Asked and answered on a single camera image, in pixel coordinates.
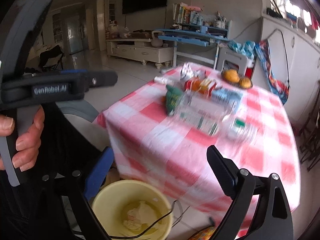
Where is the pink kettlebell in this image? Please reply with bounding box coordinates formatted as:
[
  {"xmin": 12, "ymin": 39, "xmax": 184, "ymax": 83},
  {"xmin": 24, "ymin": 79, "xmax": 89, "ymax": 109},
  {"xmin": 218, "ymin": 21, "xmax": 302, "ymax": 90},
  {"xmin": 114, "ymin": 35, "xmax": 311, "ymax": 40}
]
[{"xmin": 151, "ymin": 30, "xmax": 163, "ymax": 48}]

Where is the orange fruit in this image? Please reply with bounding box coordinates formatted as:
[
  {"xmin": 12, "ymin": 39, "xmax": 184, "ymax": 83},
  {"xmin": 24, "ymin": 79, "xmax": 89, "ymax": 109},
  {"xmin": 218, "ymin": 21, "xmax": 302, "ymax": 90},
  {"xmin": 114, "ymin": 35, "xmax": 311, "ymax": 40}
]
[
  {"xmin": 222, "ymin": 69, "xmax": 240, "ymax": 83},
  {"xmin": 239, "ymin": 77, "xmax": 253, "ymax": 89}
]

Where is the white plastic stool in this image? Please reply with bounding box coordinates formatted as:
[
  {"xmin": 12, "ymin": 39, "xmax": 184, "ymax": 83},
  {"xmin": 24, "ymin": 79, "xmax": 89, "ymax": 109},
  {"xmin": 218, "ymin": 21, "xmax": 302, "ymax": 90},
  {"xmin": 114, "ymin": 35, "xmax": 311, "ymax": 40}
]
[{"xmin": 216, "ymin": 47, "xmax": 253, "ymax": 75}]

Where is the row of books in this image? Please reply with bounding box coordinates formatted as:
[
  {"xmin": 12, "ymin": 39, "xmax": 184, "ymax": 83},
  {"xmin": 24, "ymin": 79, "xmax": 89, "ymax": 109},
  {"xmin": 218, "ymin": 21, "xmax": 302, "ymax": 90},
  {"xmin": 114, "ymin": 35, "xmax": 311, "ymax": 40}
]
[{"xmin": 172, "ymin": 3, "xmax": 203, "ymax": 25}]

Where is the white window cabinet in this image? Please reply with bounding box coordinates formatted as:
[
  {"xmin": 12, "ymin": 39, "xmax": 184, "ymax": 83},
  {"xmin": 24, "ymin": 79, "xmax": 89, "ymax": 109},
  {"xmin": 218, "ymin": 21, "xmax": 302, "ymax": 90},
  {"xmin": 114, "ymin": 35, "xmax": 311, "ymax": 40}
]
[{"xmin": 261, "ymin": 14, "xmax": 319, "ymax": 126}]

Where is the orange fruit right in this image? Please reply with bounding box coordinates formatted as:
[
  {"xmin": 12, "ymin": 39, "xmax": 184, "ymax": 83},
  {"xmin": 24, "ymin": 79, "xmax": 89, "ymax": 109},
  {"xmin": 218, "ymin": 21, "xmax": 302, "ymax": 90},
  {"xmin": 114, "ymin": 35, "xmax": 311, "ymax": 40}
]
[{"xmin": 239, "ymin": 77, "xmax": 253, "ymax": 89}]

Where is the white tissue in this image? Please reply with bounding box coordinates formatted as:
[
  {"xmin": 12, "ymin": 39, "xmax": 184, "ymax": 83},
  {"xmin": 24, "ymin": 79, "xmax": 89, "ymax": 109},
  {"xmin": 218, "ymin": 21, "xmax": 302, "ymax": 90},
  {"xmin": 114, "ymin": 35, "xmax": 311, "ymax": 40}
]
[{"xmin": 154, "ymin": 76, "xmax": 175, "ymax": 86}]

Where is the white TV cabinet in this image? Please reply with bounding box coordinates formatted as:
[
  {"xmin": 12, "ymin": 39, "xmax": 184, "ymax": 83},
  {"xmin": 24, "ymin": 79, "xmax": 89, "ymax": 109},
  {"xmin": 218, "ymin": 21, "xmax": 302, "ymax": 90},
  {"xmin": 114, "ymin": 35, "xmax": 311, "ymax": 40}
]
[{"xmin": 106, "ymin": 38, "xmax": 173, "ymax": 69}]

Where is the blue study desk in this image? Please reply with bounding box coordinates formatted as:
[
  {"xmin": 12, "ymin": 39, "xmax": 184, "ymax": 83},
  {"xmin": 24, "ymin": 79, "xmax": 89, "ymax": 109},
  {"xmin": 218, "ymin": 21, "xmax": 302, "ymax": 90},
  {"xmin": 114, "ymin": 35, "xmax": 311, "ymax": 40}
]
[{"xmin": 156, "ymin": 21, "xmax": 232, "ymax": 69}]

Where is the black cable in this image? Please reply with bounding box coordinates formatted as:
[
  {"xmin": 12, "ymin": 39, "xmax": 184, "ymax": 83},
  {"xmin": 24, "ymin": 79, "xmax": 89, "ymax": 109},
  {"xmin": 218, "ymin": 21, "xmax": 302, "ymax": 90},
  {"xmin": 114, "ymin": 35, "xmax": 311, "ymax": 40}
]
[{"xmin": 109, "ymin": 199, "xmax": 190, "ymax": 239}]

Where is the black folding chair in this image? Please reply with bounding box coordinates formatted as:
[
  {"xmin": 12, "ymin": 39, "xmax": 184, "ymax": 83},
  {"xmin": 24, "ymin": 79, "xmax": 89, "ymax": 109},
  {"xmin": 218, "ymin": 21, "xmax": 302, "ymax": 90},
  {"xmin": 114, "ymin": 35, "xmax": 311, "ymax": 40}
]
[{"xmin": 38, "ymin": 45, "xmax": 64, "ymax": 72}]

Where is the light blue crumpled cloth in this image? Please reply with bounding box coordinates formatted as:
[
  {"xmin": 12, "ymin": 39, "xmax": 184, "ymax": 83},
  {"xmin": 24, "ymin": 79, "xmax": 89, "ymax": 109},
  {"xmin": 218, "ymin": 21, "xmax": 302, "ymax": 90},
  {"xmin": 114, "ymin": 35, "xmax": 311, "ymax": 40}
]
[{"xmin": 228, "ymin": 40, "xmax": 255, "ymax": 60}]

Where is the red white checkered tablecloth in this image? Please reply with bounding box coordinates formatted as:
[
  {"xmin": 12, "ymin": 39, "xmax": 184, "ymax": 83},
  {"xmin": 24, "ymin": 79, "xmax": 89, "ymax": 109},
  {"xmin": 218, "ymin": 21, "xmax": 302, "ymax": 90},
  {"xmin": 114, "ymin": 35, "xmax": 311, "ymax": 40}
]
[{"xmin": 93, "ymin": 62, "xmax": 302, "ymax": 238}]

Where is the light blue milk carton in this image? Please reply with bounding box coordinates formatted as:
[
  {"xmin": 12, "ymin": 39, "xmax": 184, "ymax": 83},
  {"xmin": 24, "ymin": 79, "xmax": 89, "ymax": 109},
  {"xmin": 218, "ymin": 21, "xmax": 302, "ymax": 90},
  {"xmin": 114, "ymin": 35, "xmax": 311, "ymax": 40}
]
[{"xmin": 211, "ymin": 88, "xmax": 242, "ymax": 114}]

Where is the dark fruit bowl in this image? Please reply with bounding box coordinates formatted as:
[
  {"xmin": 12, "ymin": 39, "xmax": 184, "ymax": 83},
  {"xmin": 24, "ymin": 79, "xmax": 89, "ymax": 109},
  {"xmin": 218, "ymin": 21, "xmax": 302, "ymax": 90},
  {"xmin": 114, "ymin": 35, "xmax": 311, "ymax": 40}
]
[{"xmin": 221, "ymin": 69, "xmax": 253, "ymax": 89}]

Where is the orange fruit left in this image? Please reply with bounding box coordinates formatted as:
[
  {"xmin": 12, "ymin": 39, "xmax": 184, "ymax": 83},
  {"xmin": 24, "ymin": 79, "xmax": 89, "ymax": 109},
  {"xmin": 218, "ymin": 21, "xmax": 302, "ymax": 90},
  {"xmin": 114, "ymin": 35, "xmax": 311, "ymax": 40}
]
[{"xmin": 222, "ymin": 69, "xmax": 240, "ymax": 83}]

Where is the yellow plastic trash bucket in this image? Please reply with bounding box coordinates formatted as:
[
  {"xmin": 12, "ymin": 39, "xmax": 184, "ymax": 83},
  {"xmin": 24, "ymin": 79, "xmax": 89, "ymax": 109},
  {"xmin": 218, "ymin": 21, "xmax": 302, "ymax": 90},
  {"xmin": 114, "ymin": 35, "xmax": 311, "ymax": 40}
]
[{"xmin": 92, "ymin": 180, "xmax": 173, "ymax": 240}]

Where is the red white snack wrapper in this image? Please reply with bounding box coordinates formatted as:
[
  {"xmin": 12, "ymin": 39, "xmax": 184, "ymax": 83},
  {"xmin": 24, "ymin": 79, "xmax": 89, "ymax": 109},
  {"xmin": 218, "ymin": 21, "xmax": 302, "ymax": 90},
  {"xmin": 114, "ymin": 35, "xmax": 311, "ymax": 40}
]
[{"xmin": 180, "ymin": 62, "xmax": 218, "ymax": 97}]

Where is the person's left hand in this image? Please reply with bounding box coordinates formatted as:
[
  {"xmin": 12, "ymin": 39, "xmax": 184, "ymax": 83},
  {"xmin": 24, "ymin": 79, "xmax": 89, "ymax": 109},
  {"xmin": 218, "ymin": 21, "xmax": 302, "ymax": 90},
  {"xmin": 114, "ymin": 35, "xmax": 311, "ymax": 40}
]
[{"xmin": 1, "ymin": 106, "xmax": 44, "ymax": 172}]

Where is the colourful hanging bag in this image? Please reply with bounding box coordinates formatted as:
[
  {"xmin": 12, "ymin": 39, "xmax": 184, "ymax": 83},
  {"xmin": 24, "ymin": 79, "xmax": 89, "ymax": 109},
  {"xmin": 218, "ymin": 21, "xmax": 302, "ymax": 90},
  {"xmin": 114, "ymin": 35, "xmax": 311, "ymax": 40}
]
[{"xmin": 255, "ymin": 39, "xmax": 290, "ymax": 105}]

